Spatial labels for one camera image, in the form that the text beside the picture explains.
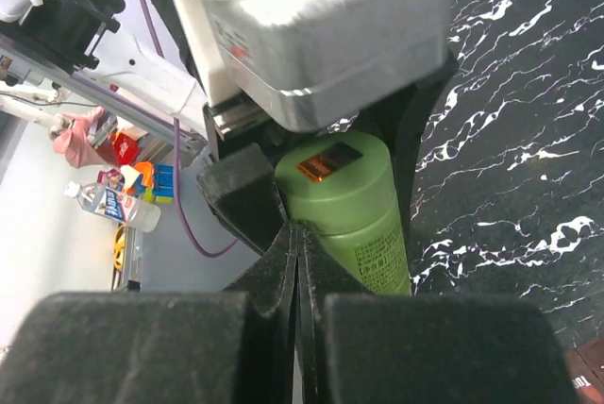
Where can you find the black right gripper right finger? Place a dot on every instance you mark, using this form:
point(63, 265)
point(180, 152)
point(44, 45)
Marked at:
point(358, 347)

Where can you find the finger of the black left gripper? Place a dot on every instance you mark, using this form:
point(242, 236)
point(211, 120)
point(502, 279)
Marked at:
point(241, 192)
point(415, 139)

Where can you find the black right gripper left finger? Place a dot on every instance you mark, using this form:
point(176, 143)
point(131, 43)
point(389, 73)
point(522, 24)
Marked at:
point(233, 346)

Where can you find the green lidded pill bottle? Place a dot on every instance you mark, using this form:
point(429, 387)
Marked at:
point(343, 184)

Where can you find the brown weekly pill organizer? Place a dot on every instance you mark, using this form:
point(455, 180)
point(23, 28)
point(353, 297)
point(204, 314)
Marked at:
point(585, 365)

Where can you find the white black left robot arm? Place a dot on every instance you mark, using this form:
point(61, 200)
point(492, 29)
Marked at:
point(140, 47)

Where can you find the clear plastic water bottle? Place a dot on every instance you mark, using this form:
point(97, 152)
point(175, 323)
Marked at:
point(99, 199)

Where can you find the pink cloth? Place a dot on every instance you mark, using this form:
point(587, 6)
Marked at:
point(73, 143)

